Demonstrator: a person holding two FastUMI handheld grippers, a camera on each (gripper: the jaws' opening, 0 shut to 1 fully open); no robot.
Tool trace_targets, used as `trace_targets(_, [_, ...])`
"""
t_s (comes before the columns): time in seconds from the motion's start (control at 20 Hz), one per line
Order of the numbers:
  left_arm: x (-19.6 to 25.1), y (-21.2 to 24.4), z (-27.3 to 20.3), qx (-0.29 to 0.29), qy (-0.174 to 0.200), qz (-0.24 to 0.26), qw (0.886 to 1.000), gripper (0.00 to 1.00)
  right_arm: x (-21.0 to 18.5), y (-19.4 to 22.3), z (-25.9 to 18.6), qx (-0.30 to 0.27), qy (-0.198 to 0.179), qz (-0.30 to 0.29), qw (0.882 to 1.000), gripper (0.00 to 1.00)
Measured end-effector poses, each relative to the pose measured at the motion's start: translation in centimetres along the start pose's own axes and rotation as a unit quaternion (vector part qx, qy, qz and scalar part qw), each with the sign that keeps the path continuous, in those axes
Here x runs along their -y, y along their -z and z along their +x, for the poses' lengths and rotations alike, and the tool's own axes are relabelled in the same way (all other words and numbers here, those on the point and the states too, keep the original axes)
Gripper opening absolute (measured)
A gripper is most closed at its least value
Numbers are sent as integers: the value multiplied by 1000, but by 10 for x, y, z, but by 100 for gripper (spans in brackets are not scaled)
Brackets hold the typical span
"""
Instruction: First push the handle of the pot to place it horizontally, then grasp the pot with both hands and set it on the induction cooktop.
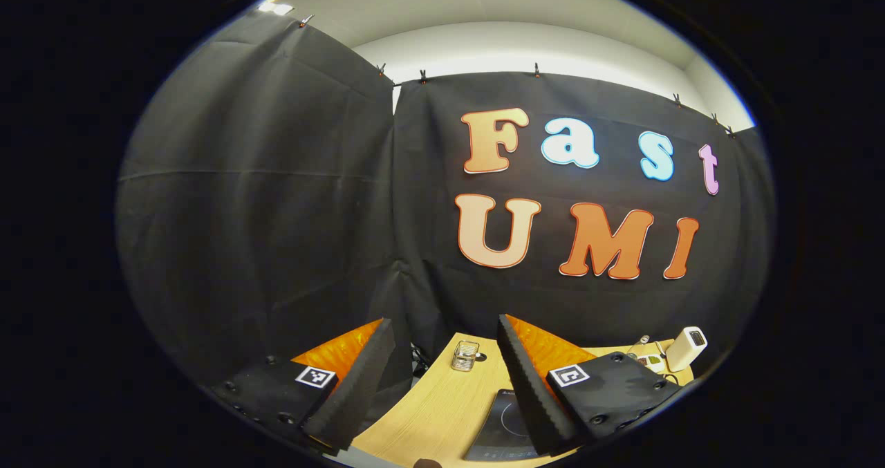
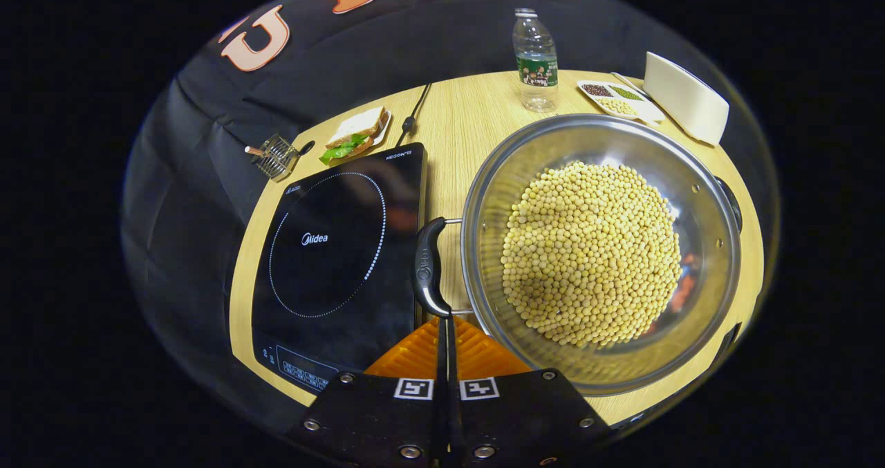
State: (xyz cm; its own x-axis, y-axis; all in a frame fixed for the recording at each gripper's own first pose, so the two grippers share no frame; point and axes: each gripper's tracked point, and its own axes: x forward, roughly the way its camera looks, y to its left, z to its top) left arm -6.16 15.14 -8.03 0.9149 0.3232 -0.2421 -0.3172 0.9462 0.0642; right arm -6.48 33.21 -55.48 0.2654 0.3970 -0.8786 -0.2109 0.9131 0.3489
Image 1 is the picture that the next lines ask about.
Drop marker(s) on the ceiling light panel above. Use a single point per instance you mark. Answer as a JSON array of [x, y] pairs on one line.
[[275, 7]]

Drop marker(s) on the white toaster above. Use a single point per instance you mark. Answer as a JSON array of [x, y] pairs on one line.
[[684, 350]]

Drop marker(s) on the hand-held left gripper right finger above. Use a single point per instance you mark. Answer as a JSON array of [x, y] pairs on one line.
[[532, 392]]

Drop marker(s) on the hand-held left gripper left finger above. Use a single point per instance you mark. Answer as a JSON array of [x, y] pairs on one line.
[[352, 392]]

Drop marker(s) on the white divided plate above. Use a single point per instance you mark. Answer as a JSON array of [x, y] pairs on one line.
[[651, 362]]

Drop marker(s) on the black induction cooktop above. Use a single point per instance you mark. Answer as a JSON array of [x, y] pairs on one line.
[[501, 426]]

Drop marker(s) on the clear glass holder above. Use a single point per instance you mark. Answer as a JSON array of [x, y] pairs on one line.
[[465, 356]]

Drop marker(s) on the black backdrop cloth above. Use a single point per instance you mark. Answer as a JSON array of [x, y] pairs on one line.
[[242, 247]]

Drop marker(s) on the row of black cloth clips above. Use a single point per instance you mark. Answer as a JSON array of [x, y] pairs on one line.
[[536, 70]]

